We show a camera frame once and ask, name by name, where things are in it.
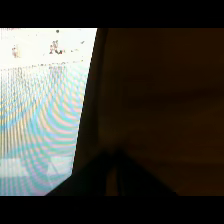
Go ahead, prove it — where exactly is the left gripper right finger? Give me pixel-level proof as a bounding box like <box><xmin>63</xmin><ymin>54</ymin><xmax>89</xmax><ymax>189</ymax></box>
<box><xmin>115</xmin><ymin>149</ymin><xmax>178</xmax><ymax>196</ymax></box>

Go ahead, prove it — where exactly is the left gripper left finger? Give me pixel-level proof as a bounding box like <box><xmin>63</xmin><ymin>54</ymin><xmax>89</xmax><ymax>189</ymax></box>
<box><xmin>45</xmin><ymin>150</ymin><xmax>118</xmax><ymax>196</ymax></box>

